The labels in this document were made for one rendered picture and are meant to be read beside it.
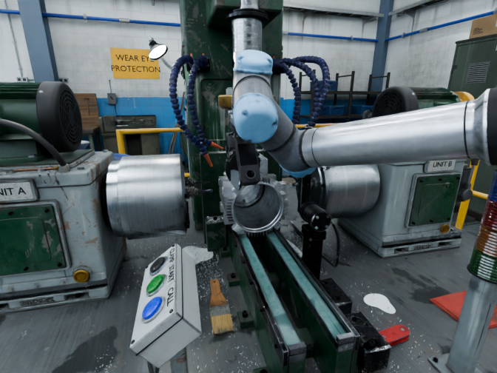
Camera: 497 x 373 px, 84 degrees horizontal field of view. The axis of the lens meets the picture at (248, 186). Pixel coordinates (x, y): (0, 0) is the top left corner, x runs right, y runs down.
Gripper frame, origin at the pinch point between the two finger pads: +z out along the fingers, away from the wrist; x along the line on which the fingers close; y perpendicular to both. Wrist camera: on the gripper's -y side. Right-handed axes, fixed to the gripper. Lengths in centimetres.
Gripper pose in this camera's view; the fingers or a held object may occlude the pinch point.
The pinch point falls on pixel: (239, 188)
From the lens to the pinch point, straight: 77.3
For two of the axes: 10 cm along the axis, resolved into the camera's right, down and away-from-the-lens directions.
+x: -9.7, 0.7, -2.2
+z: -1.2, 6.8, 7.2
